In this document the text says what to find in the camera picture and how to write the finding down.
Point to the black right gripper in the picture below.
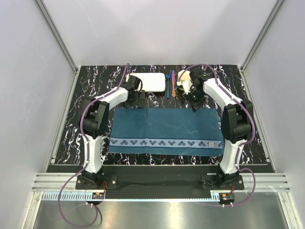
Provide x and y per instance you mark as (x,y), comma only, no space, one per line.
(194,105)

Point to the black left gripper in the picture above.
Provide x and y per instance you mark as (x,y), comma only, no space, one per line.
(139,103)

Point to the white rectangular plate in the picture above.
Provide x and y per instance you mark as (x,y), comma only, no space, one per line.
(152,82)

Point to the yellow mug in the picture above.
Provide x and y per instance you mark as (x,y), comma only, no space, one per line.
(183,76)

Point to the blue small fork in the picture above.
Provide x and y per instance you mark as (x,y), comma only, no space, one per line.
(168,84)

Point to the blue patterned cloth placemat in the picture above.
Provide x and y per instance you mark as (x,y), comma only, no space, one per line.
(167,131)

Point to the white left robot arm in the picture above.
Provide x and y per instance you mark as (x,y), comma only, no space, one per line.
(94,123)

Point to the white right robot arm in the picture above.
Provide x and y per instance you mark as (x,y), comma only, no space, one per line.
(237,123)

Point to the pink orange knife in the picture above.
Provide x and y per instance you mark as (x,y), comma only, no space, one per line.
(173,84)

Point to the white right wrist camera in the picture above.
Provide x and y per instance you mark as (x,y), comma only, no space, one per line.
(185,86)

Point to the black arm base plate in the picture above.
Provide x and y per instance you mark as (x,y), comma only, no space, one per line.
(217,181)

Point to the left aluminium frame post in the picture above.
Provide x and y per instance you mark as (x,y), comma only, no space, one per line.
(55,33)

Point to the aluminium frame post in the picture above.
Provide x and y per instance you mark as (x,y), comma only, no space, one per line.
(55,33)
(265,28)

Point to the grey cable duct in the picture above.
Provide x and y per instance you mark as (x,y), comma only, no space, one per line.
(93,196)

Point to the aluminium front rail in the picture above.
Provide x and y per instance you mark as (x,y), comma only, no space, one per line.
(262,182)

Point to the right aluminium frame post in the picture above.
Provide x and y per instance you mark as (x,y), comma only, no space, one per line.
(265,28)

